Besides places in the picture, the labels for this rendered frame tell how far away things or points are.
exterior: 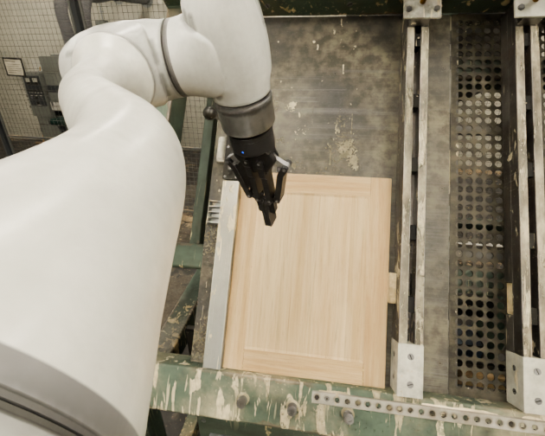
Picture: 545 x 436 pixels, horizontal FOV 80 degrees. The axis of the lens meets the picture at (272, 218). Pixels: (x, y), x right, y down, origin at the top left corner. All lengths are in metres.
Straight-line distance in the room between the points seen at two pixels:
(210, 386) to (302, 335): 0.28
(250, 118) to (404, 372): 0.71
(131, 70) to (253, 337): 0.73
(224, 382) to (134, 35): 0.81
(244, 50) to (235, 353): 0.77
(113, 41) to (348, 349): 0.84
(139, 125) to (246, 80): 0.31
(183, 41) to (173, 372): 0.82
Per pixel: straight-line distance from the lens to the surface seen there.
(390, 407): 0.98
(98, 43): 0.48
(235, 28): 0.45
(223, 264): 0.94
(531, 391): 1.05
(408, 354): 0.93
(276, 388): 0.96
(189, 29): 0.47
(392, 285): 0.94
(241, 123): 0.51
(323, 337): 0.95
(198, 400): 1.01
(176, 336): 1.25
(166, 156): 0.16
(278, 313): 0.95
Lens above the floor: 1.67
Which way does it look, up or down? 27 degrees down
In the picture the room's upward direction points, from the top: straight up
